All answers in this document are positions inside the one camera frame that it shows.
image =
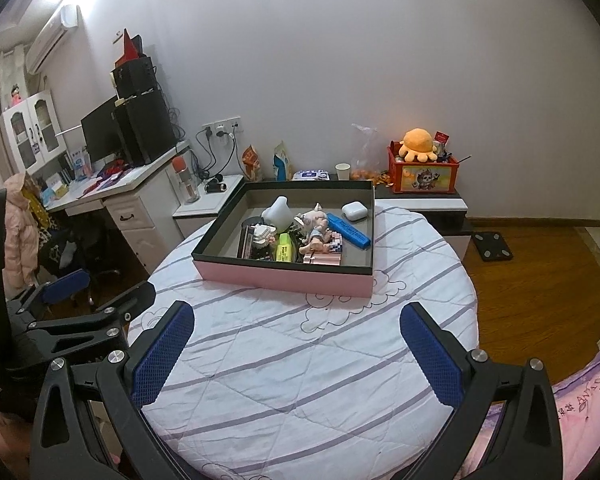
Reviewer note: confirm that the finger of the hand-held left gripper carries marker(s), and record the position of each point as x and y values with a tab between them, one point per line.
67	282
130	300

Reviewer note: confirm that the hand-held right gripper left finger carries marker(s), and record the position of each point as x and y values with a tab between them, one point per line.
162	355

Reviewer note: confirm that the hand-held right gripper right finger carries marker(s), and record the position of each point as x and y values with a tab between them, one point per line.
432	355

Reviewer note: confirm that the pink box with black rim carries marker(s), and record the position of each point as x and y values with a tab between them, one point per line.
280	280

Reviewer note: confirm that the rose gold cylinder case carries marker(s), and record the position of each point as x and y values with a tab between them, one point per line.
322	258

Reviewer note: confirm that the pink toy packet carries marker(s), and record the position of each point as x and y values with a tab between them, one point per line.
334	244

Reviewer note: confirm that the blue marker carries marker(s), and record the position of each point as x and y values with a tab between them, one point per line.
350	230

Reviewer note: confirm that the white and pink block toy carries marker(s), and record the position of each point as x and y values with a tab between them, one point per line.
264	232

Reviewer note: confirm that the yellow highlighter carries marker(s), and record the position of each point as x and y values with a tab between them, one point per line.
284	250

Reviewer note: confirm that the white earbud case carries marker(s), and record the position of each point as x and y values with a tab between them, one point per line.
355	211

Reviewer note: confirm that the white plug-in device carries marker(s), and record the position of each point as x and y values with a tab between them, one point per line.
277	212

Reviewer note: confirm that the black hair clip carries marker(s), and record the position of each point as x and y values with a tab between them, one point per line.
298	247

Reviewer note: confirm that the pink coat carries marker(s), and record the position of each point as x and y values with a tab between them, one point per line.
17	240

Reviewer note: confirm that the yellow patterned garment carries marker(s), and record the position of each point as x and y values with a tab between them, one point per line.
37	215

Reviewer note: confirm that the white desk with drawers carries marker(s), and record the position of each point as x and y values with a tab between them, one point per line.
135	220

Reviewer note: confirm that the white nightstand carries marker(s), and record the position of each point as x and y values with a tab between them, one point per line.
195	225

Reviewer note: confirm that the blue and white carton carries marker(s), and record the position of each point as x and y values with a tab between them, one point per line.
81	165

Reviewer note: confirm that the black bathroom scale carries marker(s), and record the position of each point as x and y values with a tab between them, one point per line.
492	246

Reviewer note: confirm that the red item on desk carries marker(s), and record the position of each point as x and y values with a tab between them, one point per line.
112	166

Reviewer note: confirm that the water bottle with orange lid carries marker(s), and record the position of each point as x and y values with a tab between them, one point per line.
186	185

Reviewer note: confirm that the small black device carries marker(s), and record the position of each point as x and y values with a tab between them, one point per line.
215	186

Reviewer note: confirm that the white desk lamp bar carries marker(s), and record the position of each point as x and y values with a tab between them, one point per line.
69	131

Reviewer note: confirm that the black monitor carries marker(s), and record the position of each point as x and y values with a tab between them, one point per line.
100	132

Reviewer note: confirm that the white glass-door cabinet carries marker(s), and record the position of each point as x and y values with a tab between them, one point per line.
29	130

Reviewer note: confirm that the pink printed blanket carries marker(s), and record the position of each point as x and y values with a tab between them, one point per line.
590	395

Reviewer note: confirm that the black computer tower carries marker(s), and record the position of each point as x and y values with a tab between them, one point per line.
145	127

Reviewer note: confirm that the red storage box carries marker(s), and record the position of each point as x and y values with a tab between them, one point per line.
422	177

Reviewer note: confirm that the orange snack bag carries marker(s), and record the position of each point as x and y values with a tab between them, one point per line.
252	165

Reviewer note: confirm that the small doll on cabinet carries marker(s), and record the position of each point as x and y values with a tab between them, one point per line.
16	95

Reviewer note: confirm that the clear plastic bag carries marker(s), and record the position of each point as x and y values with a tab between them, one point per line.
365	172

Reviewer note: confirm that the blue and white bag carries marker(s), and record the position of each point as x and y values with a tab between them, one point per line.
281	165

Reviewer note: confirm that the white paper cup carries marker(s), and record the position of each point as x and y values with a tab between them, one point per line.
342	172

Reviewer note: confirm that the orange octopus plush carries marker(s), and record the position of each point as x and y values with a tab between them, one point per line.
416	142

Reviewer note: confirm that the black speaker box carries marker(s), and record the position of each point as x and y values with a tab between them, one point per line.
135	77

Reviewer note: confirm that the pack of wet wipes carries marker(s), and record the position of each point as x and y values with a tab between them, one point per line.
310	175

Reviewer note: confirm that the white air conditioner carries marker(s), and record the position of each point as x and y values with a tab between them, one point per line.
50	40

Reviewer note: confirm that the red triangular flag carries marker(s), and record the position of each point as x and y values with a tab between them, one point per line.
130	47

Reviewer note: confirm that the white wall power outlet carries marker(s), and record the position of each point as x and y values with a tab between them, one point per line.
222	126

